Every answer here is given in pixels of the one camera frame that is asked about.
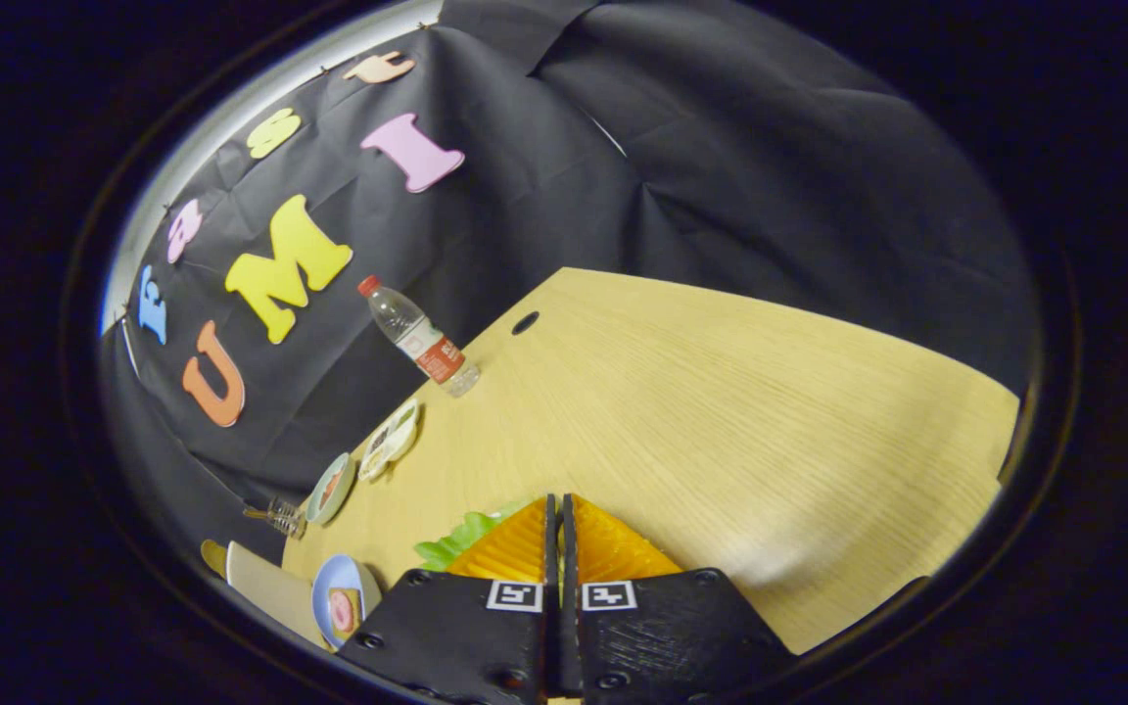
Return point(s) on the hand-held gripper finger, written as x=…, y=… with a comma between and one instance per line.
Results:
x=551, y=548
x=569, y=548

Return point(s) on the green lettuce leaf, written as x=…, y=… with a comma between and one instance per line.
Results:
x=456, y=543

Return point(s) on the toasted brown bread slice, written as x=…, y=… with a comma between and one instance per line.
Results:
x=213, y=556

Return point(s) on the white divided seasoning dish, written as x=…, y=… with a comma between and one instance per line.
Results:
x=390, y=441

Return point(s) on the pink ham slice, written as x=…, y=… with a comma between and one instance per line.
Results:
x=342, y=612

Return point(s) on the light green plate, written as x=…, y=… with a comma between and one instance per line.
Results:
x=334, y=490

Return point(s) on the blue plate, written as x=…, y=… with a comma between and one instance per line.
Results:
x=324, y=587

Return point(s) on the clear bottle with red label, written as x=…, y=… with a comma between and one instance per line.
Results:
x=422, y=338

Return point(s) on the white toaster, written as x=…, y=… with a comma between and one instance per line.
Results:
x=270, y=587

